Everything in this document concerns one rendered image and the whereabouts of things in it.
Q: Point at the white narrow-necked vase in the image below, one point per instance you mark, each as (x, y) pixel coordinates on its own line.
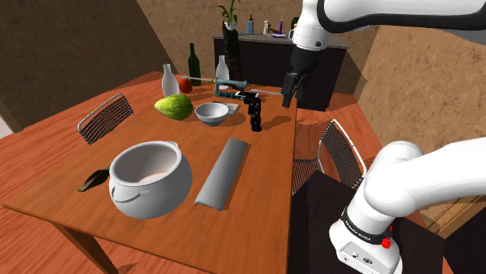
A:
(222, 70)
(170, 83)

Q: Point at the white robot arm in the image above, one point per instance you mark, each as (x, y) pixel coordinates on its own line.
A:
(402, 182)

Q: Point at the dark robot stand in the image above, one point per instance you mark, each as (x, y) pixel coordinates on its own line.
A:
(319, 227)

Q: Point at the teal caulking gun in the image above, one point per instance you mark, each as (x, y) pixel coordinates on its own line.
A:
(227, 83)

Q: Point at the green oval fruit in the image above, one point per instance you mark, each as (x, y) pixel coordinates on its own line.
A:
(174, 107)

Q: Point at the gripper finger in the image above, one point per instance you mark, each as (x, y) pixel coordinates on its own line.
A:
(301, 85)
(289, 89)

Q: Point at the dark green bottle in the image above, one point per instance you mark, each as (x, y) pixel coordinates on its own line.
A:
(194, 66)

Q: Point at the white bowl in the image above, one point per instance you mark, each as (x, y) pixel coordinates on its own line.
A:
(211, 114)

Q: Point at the black stacked figure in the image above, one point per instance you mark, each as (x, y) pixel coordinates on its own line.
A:
(255, 114)

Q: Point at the dark sideboard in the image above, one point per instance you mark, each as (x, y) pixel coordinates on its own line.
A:
(262, 60)

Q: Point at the wooden table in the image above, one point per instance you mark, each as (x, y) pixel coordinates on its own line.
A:
(171, 235)

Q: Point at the dark green leaf-shaped thing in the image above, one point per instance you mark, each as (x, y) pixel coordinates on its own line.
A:
(95, 180)

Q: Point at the grey flat tray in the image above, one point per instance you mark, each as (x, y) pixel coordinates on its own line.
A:
(233, 108)

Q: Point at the white round pot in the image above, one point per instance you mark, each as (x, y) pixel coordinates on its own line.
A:
(159, 197)

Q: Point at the grey half-round long block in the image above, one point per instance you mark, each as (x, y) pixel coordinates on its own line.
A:
(224, 170)

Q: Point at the red apple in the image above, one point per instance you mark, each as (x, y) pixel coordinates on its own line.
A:
(185, 85)

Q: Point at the plant on black stand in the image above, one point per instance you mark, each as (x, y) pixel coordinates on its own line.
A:
(231, 49)

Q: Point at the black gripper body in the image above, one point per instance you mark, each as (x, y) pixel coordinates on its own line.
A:
(304, 60)

